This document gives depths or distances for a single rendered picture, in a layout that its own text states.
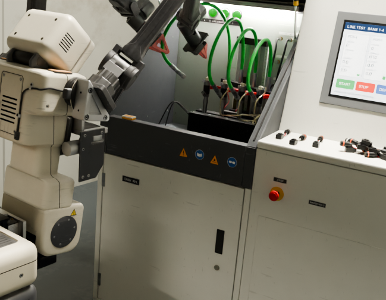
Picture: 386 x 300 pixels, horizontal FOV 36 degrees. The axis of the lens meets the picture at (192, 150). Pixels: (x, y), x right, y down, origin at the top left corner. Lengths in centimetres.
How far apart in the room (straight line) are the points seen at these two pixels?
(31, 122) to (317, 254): 109
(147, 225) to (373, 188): 94
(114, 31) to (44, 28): 259
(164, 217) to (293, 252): 55
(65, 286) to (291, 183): 141
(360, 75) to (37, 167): 120
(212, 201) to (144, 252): 42
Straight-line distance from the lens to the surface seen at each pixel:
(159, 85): 275
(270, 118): 222
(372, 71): 226
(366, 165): 203
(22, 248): 161
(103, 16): 426
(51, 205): 183
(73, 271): 320
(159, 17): 176
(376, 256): 212
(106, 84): 167
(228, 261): 233
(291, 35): 261
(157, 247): 247
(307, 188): 210
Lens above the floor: 151
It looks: 16 degrees down
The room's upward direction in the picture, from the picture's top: 5 degrees clockwise
